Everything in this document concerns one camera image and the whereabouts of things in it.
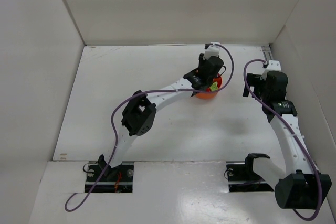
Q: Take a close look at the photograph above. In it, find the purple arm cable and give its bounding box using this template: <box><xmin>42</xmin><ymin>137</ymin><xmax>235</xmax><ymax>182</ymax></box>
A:
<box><xmin>243</xmin><ymin>60</ymin><xmax>323</xmax><ymax>221</ymax></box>
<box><xmin>64</xmin><ymin>42</ymin><xmax>235</xmax><ymax>212</ymax></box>

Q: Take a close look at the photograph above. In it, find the light green lego brick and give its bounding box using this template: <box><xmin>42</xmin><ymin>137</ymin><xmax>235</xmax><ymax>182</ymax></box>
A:
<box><xmin>209</xmin><ymin>82</ymin><xmax>219</xmax><ymax>91</ymax></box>

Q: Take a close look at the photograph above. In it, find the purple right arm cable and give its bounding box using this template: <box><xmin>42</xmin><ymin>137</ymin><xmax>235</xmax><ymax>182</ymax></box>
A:
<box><xmin>243</xmin><ymin>60</ymin><xmax>323</xmax><ymax>221</ymax></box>

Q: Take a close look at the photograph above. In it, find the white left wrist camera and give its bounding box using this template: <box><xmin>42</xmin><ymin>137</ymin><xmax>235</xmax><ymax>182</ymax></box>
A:
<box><xmin>203</xmin><ymin>42</ymin><xmax>220</xmax><ymax>60</ymax></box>

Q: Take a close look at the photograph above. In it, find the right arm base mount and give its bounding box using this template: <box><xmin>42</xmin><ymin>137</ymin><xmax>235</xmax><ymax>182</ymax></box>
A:
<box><xmin>224</xmin><ymin>153</ymin><xmax>274</xmax><ymax>193</ymax></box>

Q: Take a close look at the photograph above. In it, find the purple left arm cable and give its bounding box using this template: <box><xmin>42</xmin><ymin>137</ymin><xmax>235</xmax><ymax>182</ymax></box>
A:
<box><xmin>64</xmin><ymin>42</ymin><xmax>235</xmax><ymax>212</ymax></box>

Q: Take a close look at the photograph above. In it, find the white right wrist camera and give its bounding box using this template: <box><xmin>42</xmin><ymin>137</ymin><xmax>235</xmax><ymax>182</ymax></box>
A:
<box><xmin>260</xmin><ymin>60</ymin><xmax>281</xmax><ymax>80</ymax></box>

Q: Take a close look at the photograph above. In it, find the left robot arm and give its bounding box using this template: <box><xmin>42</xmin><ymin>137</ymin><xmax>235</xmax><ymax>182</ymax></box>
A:
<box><xmin>98</xmin><ymin>52</ymin><xmax>224</xmax><ymax>176</ymax></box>

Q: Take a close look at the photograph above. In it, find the orange round divided container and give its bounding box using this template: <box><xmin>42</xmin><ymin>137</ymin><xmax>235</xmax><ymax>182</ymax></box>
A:
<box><xmin>196</xmin><ymin>74</ymin><xmax>223</xmax><ymax>100</ymax></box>

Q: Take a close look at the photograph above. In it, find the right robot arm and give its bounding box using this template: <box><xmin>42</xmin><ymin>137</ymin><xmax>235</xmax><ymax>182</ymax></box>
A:
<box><xmin>243</xmin><ymin>70</ymin><xmax>332</xmax><ymax>210</ymax></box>

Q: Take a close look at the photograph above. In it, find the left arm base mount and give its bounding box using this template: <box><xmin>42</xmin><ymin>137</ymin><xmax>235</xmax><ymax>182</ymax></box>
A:
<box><xmin>82</xmin><ymin>162</ymin><xmax>134</xmax><ymax>194</ymax></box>

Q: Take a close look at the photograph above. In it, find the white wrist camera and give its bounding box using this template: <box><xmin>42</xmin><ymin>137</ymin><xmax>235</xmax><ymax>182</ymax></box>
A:
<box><xmin>203</xmin><ymin>42</ymin><xmax>220</xmax><ymax>60</ymax></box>
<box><xmin>260</xmin><ymin>60</ymin><xmax>281</xmax><ymax>80</ymax></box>

